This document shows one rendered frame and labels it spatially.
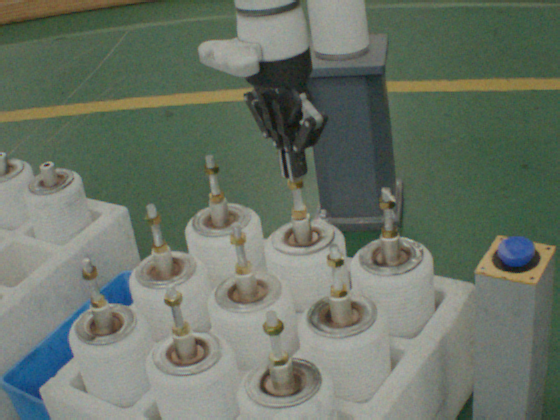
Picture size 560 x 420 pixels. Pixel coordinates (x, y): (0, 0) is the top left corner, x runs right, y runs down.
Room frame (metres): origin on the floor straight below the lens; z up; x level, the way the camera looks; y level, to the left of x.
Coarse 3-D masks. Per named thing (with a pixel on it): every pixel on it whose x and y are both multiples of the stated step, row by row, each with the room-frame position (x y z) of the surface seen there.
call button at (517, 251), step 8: (504, 240) 0.77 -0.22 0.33; (512, 240) 0.77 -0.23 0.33; (520, 240) 0.76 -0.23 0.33; (528, 240) 0.76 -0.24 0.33; (504, 248) 0.75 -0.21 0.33; (512, 248) 0.75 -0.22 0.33; (520, 248) 0.75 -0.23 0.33; (528, 248) 0.75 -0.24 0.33; (504, 256) 0.74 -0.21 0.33; (512, 256) 0.74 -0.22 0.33; (520, 256) 0.74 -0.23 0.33; (528, 256) 0.74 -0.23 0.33; (512, 264) 0.74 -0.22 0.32; (520, 264) 0.74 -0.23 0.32
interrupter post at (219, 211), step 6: (210, 204) 1.02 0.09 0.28; (216, 204) 1.02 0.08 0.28; (222, 204) 1.02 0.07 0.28; (210, 210) 1.02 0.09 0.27; (216, 210) 1.02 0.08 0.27; (222, 210) 1.02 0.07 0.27; (216, 216) 1.02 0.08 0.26; (222, 216) 1.02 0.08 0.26; (228, 216) 1.02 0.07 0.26; (216, 222) 1.02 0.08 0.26; (222, 222) 1.02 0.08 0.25
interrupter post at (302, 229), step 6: (306, 216) 0.96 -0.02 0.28; (294, 222) 0.95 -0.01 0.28; (300, 222) 0.95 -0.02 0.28; (306, 222) 0.95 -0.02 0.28; (294, 228) 0.95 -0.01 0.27; (300, 228) 0.95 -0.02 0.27; (306, 228) 0.95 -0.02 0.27; (294, 234) 0.95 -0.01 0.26; (300, 234) 0.95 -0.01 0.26; (306, 234) 0.95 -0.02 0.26; (312, 234) 0.96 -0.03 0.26; (294, 240) 0.96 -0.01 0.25; (300, 240) 0.95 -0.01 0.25; (306, 240) 0.95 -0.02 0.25
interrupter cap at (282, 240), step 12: (288, 228) 0.98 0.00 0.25; (312, 228) 0.98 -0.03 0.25; (324, 228) 0.97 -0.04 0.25; (276, 240) 0.96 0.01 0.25; (288, 240) 0.96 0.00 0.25; (312, 240) 0.95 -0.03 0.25; (324, 240) 0.94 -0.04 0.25; (288, 252) 0.93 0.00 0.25; (300, 252) 0.92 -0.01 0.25; (312, 252) 0.92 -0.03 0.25
